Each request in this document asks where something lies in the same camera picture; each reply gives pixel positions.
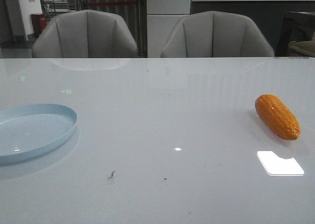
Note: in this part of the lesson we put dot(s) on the orange toy corn cob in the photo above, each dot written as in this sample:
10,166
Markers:
277,117

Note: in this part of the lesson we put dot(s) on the light blue round plate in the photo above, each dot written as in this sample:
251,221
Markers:
29,131

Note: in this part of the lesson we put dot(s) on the right grey upholstered chair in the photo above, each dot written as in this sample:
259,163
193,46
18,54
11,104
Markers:
215,34

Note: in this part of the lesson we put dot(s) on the grey upholstered chair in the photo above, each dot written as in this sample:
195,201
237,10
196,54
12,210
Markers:
215,34
86,34

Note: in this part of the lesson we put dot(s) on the white refrigerator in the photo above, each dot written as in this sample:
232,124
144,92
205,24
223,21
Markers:
161,18

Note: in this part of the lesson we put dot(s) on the left grey upholstered chair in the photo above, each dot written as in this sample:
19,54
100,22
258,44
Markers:
86,34

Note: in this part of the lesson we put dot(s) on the red barrier belt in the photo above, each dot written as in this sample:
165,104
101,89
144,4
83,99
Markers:
116,3

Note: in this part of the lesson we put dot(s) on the dark kitchen counter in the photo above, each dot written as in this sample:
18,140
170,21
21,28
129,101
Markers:
267,14

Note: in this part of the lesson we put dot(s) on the red trash bin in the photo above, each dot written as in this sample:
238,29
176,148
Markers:
39,23

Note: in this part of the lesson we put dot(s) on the metal shelving rack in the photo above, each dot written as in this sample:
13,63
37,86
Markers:
51,8

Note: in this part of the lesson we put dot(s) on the tan cushioned seat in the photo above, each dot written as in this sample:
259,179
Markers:
302,48

